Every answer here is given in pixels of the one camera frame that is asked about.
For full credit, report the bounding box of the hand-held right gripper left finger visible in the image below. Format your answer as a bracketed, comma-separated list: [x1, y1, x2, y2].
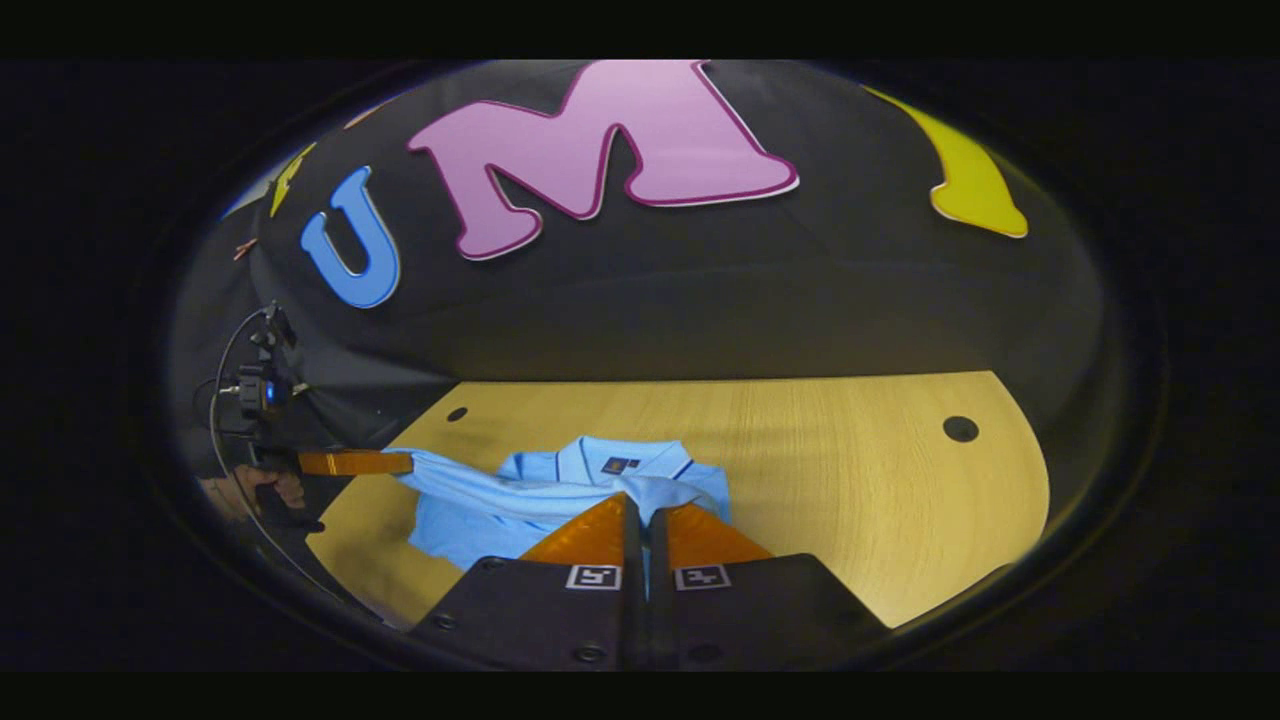
[406, 492, 643, 671]

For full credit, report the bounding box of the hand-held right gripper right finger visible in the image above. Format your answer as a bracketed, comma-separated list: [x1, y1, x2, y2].
[640, 502, 893, 671]

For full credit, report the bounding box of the thin black cable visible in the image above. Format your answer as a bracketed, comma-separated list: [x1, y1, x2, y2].
[208, 306, 346, 601]

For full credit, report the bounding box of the light blue polo T-shirt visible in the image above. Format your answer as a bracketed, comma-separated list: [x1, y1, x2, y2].
[385, 434, 733, 601]

